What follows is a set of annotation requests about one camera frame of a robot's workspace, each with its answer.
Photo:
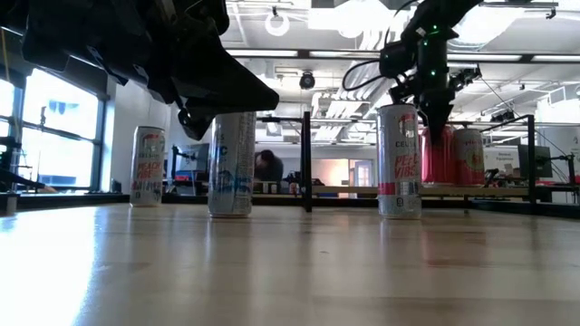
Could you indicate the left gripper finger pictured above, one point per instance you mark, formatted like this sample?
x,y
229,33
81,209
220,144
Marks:
x,y
213,77
195,124

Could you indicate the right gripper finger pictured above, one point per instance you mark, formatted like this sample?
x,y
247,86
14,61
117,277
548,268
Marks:
x,y
437,117

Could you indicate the red zero sugar soda can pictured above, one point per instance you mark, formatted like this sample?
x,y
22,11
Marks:
x,y
437,167

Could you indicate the pink white raspberry lime can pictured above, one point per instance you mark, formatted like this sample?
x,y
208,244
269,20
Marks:
x,y
470,158

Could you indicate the white Celsius Arctic Vibe can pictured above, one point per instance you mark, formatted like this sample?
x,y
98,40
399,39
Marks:
x,y
231,181

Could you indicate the white Celsius Peach Vibe can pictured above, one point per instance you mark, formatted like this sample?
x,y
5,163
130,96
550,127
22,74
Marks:
x,y
147,181
399,181

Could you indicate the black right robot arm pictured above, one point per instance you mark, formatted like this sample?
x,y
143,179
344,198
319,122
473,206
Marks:
x,y
432,54

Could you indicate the wooden shelf board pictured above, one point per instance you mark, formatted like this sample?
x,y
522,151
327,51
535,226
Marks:
x,y
344,190

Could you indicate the grey computer monitor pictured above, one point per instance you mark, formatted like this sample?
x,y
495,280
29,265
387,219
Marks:
x,y
199,158

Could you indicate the black ceiling spotlight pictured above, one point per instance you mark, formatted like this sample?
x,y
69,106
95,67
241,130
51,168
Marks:
x,y
503,116
469,74

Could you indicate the black monitor stand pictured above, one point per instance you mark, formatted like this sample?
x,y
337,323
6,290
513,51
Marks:
x,y
174,163

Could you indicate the long ceiling light strip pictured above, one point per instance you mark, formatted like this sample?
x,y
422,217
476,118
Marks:
x,y
344,53
485,57
555,58
263,53

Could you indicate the white printed sign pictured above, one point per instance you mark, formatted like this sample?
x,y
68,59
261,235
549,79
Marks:
x,y
500,160

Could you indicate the person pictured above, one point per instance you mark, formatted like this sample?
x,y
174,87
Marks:
x,y
268,165

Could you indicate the slanted white ceiling ducts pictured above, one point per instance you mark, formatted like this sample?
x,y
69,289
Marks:
x,y
340,117

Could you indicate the black computer monitor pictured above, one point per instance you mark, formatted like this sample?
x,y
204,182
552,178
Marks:
x,y
539,160

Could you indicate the black background workbench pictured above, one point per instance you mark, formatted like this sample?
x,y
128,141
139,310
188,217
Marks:
x,y
557,188

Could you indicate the black stand with crossbar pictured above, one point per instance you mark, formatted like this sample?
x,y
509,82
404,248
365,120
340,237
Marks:
x,y
572,181

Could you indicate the black tripod stand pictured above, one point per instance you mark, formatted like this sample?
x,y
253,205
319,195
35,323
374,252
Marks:
x,y
22,181

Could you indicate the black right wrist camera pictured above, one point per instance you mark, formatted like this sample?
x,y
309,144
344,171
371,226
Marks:
x,y
399,59

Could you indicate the black ceiling dome camera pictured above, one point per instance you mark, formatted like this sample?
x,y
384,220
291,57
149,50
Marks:
x,y
307,80

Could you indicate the black metal shelf frame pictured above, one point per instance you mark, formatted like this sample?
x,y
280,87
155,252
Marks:
x,y
307,158

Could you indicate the large window with dark frame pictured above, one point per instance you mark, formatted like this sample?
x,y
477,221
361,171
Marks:
x,y
59,154

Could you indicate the black aluminium table frame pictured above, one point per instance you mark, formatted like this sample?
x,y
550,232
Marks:
x,y
68,199

